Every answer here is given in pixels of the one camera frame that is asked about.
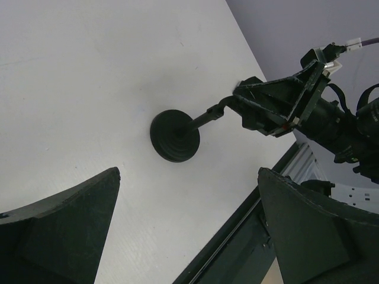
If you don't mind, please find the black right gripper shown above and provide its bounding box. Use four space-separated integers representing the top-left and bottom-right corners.
233 60 330 137

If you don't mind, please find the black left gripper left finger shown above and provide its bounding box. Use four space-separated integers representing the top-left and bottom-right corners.
1 167 120 283

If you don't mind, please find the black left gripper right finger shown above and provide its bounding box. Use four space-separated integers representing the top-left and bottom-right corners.
258 167 378 283

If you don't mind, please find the black phone stand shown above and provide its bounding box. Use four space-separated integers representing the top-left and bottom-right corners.
150 96 235 163

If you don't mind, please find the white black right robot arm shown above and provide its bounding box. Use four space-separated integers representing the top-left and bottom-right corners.
233 60 378 183

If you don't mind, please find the aluminium front frame rail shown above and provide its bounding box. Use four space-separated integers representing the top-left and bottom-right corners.
282 143 323 184

